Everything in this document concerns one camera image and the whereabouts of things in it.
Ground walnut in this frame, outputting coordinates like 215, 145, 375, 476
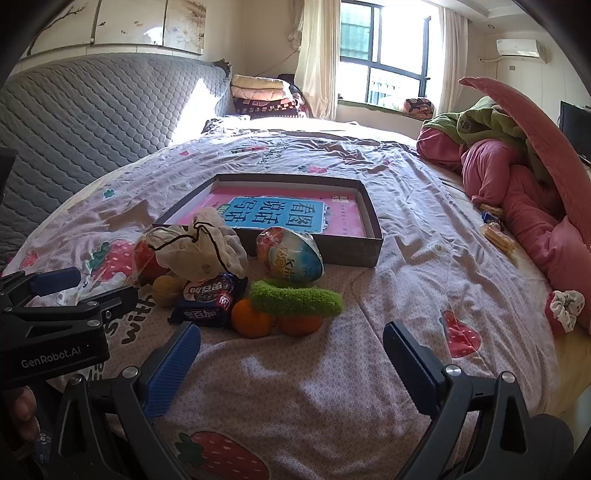
152, 275, 186, 308

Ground grey quilted headboard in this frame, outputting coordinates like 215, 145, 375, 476
0, 52, 232, 271

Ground green fuzzy ring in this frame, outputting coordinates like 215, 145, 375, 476
249, 278, 345, 319

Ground person's left hand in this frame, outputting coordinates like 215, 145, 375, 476
0, 386, 41, 451

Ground pink and blue book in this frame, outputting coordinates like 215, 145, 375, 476
199, 185, 369, 239

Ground painted overhead cabinet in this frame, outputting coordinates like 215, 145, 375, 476
23, 0, 208, 59

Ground orange tangerine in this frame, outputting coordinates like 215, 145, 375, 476
231, 298, 274, 339
276, 314, 323, 337

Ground cream curtain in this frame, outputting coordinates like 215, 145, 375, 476
294, 0, 342, 121
435, 6, 471, 121

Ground white air conditioner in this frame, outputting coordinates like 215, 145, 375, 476
496, 38, 541, 59

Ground long yellow biscuit packet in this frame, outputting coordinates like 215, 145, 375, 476
482, 222, 518, 257

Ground dark patterned pillow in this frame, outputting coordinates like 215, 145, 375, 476
202, 116, 252, 136

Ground dark framed window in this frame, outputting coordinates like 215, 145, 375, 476
339, 0, 440, 110

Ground stack of folded blankets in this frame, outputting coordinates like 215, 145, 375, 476
230, 74, 308, 119

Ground patterned blanket on sill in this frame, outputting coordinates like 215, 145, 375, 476
403, 97, 435, 117

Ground green blanket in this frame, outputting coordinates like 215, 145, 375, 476
422, 95, 557, 186

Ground red candy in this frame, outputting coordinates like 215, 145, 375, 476
131, 231, 168, 283

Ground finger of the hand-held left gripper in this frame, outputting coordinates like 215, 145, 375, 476
0, 267, 83, 308
9, 285, 139, 325

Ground white and red scrunchie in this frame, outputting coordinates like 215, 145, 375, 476
544, 289, 587, 336

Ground grey cardboard box tray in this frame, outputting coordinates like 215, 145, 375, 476
152, 173, 384, 269

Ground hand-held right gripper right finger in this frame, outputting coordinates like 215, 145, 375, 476
382, 320, 541, 480

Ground toy egg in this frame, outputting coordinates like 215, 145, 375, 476
256, 226, 325, 284

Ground black clothes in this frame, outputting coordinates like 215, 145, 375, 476
276, 73, 302, 95

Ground white drawstring pouch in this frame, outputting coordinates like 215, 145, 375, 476
151, 207, 250, 282

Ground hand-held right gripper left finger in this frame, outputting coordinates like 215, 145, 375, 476
50, 320, 203, 480

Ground blue cookie packet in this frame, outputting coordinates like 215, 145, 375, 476
168, 272, 250, 330

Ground pink duvet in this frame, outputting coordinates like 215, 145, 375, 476
416, 76, 591, 334

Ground black television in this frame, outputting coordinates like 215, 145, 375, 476
558, 100, 591, 163

